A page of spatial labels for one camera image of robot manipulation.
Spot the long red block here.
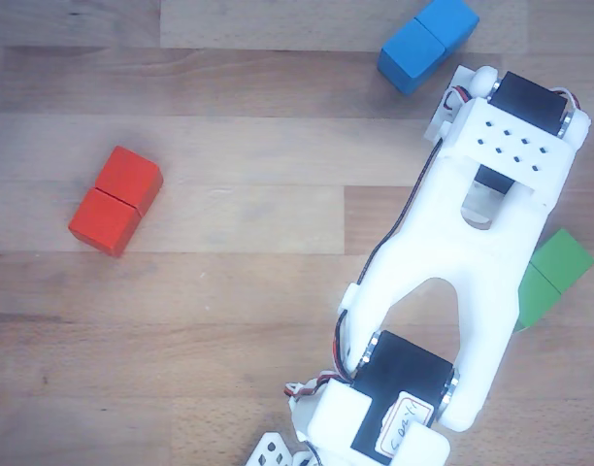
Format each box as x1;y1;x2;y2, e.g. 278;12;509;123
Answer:
67;145;165;259

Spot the long blue block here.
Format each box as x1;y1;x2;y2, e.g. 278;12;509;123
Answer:
377;0;481;97

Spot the long green block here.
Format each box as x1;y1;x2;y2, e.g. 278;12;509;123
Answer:
512;228;594;334

